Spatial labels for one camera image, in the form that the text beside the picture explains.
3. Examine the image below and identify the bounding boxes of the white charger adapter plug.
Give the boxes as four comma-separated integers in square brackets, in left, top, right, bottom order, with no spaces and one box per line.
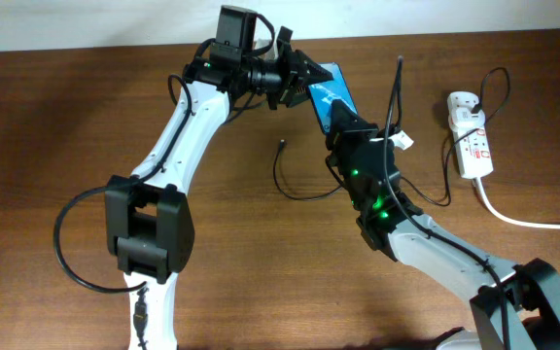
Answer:
[449,107,485,131]

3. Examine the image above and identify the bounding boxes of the white power strip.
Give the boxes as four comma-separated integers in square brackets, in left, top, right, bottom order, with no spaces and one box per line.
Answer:
[447,91,493,180]

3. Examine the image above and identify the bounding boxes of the white power strip cord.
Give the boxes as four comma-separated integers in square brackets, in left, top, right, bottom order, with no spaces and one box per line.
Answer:
[472,176,560,232]

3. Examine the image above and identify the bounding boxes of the black USB charging cable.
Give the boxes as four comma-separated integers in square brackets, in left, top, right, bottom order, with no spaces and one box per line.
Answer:
[272,66,511,207]

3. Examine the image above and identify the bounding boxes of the blue Galaxy smartphone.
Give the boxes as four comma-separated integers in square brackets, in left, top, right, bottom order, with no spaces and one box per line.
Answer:
[308,62,357,134]

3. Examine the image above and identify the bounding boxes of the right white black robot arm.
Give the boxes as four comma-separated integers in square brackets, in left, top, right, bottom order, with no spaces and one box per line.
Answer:
[326,100,560,349]

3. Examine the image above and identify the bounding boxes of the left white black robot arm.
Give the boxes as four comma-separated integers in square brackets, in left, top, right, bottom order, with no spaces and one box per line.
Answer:
[105,5,332,349]

